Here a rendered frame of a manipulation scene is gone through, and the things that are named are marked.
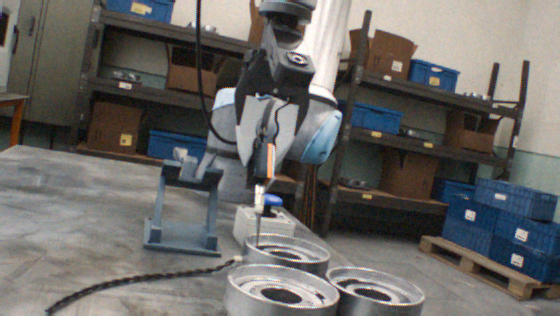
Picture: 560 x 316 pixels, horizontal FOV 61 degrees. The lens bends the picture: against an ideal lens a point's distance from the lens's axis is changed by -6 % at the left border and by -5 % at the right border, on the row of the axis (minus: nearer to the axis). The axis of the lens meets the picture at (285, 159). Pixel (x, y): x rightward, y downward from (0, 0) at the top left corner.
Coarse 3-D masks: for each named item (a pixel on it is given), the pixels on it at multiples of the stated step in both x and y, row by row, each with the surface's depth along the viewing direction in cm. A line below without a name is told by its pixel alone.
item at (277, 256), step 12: (252, 240) 61; (264, 240) 63; (276, 240) 64; (288, 240) 64; (300, 240) 64; (252, 252) 55; (264, 252) 55; (276, 252) 61; (288, 252) 61; (312, 252) 63; (324, 252) 60; (276, 264) 54; (288, 264) 54; (300, 264) 54; (312, 264) 55; (324, 264) 56; (324, 276) 57
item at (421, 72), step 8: (416, 64) 443; (424, 64) 445; (432, 64) 447; (408, 72) 453; (416, 72) 444; (424, 72) 448; (432, 72) 451; (440, 72) 485; (448, 72) 457; (456, 72) 458; (416, 80) 446; (424, 80) 449; (432, 80) 452; (440, 80) 455; (448, 80) 458; (456, 80) 460; (440, 88) 456; (448, 88) 460
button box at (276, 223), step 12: (240, 216) 72; (252, 216) 69; (264, 216) 71; (276, 216) 72; (240, 228) 71; (252, 228) 69; (264, 228) 69; (276, 228) 70; (288, 228) 70; (240, 240) 70
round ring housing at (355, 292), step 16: (336, 272) 54; (352, 272) 55; (368, 272) 56; (336, 288) 48; (352, 288) 52; (368, 288) 53; (400, 288) 54; (416, 288) 52; (352, 304) 46; (368, 304) 46; (384, 304) 46; (400, 304) 46; (416, 304) 47
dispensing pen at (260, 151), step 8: (264, 128) 66; (264, 136) 66; (256, 144) 63; (264, 144) 63; (256, 152) 62; (264, 152) 62; (256, 160) 62; (264, 160) 62; (248, 168) 65; (256, 168) 61; (264, 168) 61; (248, 176) 64; (256, 176) 61; (264, 176) 61; (248, 184) 63; (256, 184) 62; (264, 184) 62; (256, 192) 62; (264, 192) 62; (256, 200) 61; (256, 208) 61; (256, 216) 61
